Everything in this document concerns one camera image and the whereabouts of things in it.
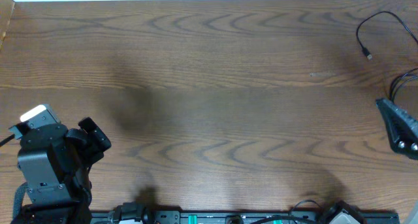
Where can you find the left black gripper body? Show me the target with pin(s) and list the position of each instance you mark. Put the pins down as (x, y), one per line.
(96, 140)

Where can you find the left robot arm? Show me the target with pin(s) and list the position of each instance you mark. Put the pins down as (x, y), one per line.
(56, 162)

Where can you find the cardboard side panel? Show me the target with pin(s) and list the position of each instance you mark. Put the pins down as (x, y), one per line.
(6, 10)

